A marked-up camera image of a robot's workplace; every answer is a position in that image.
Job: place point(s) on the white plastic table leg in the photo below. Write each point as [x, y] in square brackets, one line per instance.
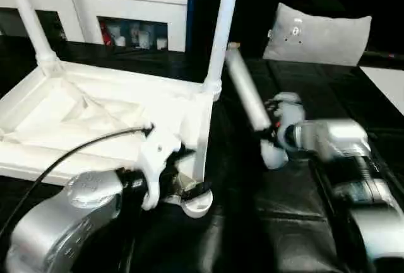
[249, 93]
[31, 17]
[222, 33]

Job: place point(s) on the white plastic table top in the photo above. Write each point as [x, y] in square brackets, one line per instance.
[79, 112]

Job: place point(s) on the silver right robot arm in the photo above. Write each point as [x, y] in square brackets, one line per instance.
[353, 166]

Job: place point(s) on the black work mat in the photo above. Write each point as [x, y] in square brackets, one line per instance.
[300, 206]

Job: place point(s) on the gold sofa label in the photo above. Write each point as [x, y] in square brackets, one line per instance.
[234, 45]

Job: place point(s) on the grey printed cushion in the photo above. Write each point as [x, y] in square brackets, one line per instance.
[318, 39]

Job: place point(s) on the white flat panel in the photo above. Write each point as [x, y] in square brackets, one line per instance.
[386, 84]

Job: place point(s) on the white glass-door cabinet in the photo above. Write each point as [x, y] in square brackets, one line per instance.
[132, 5]

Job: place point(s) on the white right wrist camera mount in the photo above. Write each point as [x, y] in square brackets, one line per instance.
[293, 109]

